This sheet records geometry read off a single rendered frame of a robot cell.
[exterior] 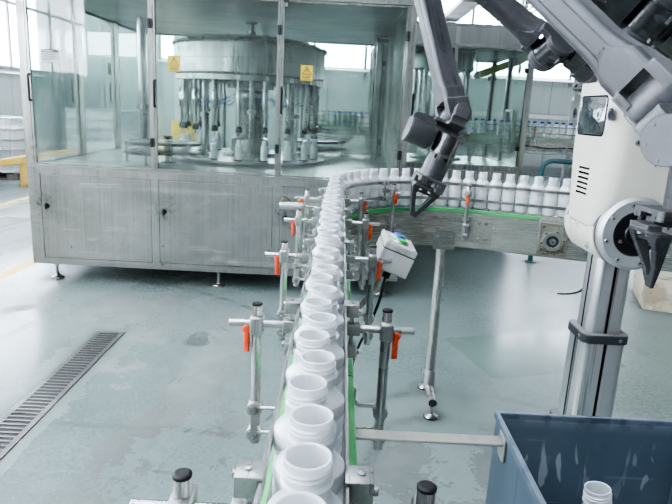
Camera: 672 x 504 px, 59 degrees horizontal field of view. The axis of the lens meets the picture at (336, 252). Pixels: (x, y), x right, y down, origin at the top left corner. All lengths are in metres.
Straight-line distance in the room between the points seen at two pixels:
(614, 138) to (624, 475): 0.65
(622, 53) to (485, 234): 2.00
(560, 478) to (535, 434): 0.09
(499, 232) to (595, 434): 1.78
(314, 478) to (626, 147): 1.06
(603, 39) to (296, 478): 0.64
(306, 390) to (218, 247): 4.09
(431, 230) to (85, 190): 2.89
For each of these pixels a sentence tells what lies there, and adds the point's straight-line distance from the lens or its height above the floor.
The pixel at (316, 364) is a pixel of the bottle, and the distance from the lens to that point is 0.60.
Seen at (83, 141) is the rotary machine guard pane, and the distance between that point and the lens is 4.82.
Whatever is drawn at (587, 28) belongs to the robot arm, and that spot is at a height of 1.53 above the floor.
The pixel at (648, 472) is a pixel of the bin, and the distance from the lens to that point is 1.16.
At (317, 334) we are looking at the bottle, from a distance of 0.69.
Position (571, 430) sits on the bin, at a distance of 1.08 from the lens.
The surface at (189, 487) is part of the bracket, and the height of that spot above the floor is 1.10.
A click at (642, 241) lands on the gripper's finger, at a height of 1.27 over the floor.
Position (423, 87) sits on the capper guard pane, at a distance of 6.37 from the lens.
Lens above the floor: 1.41
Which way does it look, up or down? 14 degrees down
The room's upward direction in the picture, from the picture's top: 3 degrees clockwise
